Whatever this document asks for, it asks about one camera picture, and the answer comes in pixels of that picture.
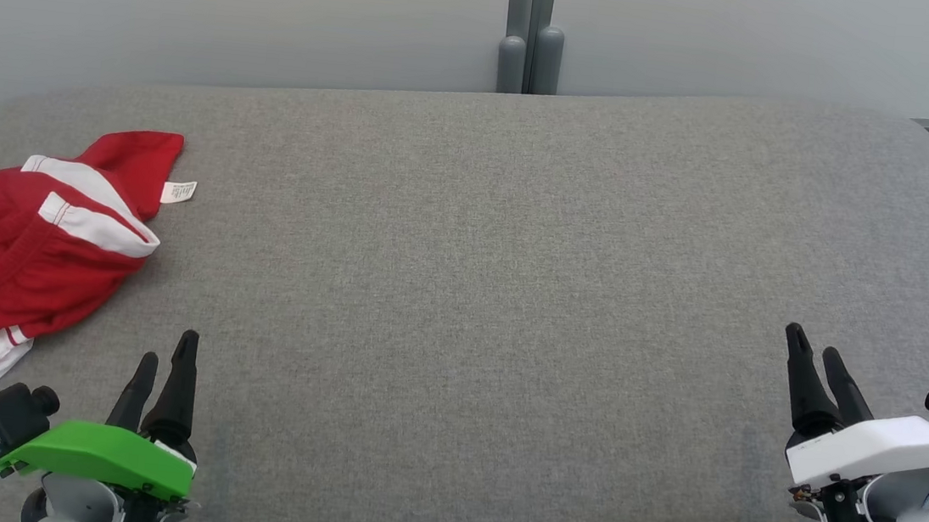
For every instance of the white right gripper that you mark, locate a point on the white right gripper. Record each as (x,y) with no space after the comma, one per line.
(881,446)

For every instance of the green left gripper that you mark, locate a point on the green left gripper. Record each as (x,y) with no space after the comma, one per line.
(105,457)

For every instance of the red t-shirt with white sleeves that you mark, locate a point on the red t-shirt with white sleeves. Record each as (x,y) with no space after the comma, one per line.
(140,157)

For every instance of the grey partition post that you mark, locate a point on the grey partition post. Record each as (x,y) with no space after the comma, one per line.
(548,52)
(513,52)

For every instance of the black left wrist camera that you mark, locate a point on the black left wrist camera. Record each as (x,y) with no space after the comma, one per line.
(6,417)

